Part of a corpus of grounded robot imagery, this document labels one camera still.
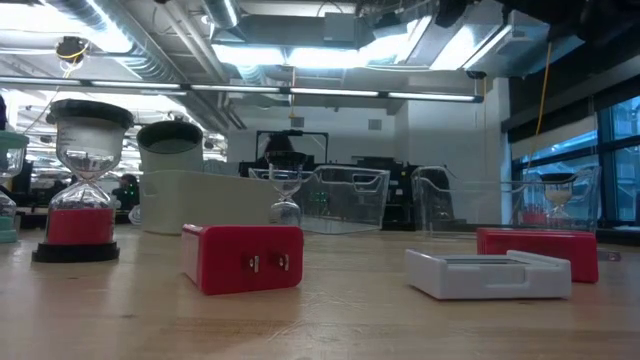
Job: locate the white cylinder with dark top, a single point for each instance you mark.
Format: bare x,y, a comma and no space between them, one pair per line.
170,160

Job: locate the clear plastic bin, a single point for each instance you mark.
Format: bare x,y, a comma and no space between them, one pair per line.
350,200
475,200

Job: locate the red wall charger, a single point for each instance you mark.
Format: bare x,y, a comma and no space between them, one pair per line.
225,260
530,240

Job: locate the white plastic storage bin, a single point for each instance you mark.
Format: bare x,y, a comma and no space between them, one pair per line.
210,200

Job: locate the teal capped hourglass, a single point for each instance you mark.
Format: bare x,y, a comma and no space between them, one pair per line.
12,140

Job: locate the person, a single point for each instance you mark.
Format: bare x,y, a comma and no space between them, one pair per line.
127,185
280,145

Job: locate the black rig frame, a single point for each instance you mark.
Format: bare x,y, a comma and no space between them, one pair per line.
292,132

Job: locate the red desk box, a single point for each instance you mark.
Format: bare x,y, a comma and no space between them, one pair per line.
532,218

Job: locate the blue sand hourglass black caps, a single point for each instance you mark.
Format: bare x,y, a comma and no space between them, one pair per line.
285,159

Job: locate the lavender wall charger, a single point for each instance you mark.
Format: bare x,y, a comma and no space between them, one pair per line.
607,255

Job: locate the round silver air duct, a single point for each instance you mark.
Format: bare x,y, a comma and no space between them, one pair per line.
125,45

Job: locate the white sand hourglass black caps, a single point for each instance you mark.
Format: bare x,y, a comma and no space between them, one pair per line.
557,192

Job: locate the grey ceiling unit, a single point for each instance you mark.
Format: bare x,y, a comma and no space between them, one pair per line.
342,27

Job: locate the long ceiling light bar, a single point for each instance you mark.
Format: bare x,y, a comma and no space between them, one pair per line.
330,92

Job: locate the red sand hourglass black caps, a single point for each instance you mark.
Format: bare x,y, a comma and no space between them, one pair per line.
80,227

